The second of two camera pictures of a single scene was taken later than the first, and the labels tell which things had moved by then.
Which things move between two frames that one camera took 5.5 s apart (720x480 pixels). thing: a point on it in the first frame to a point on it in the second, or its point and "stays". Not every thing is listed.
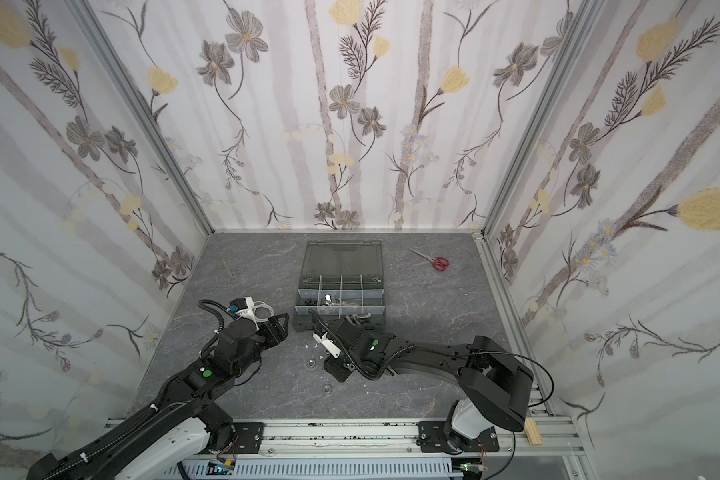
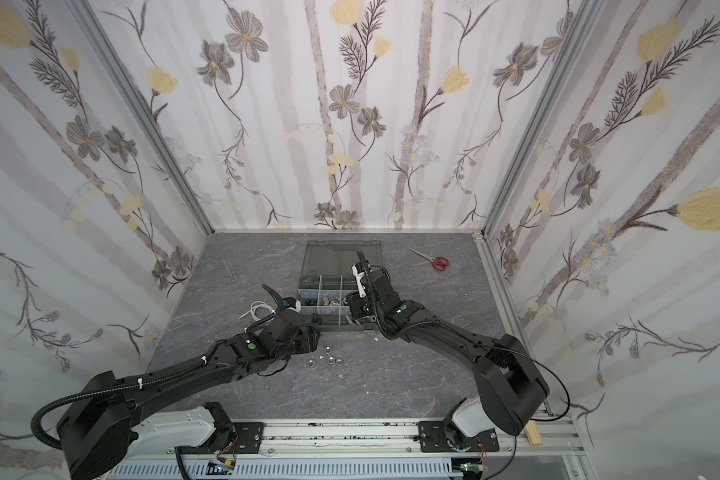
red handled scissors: (440, 263) stays
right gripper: (341, 335) to (368, 287)
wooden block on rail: (532, 432) stays
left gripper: (276, 327) to (286, 315)
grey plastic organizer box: (341, 279) stays
